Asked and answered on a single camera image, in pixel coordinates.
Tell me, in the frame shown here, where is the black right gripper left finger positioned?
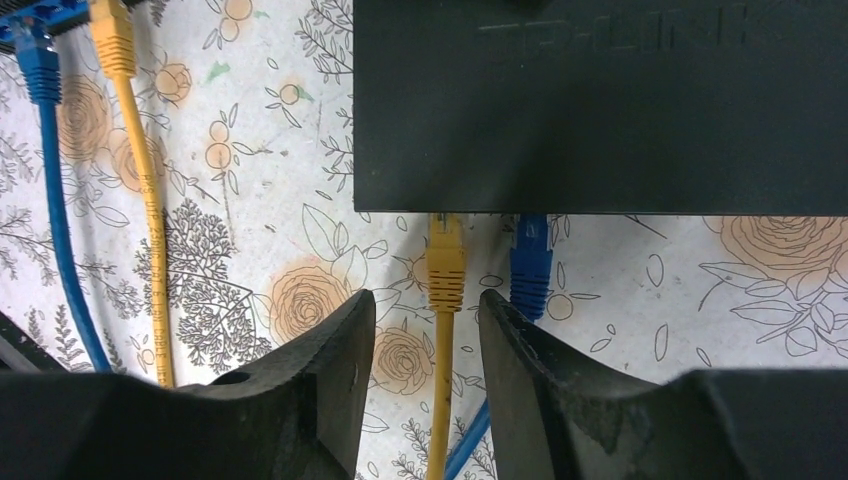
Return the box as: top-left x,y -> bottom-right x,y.
1,290 -> 376,479

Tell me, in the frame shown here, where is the small black network switch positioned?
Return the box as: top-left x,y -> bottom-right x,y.
1,0 -> 89,54

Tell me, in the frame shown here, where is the blue ethernet cable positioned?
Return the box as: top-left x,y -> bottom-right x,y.
0,16 -> 554,480

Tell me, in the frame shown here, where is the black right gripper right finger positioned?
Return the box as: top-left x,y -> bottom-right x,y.
479,289 -> 847,479

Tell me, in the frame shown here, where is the orange yellow cable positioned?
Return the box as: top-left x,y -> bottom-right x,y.
87,0 -> 468,480

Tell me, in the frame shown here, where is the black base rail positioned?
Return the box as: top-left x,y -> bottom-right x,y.
0,314 -> 66,373

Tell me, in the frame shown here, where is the large black network switch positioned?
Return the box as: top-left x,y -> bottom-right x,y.
353,1 -> 847,216

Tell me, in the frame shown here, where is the floral patterned table mat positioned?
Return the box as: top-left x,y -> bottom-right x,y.
1,1 -> 847,479

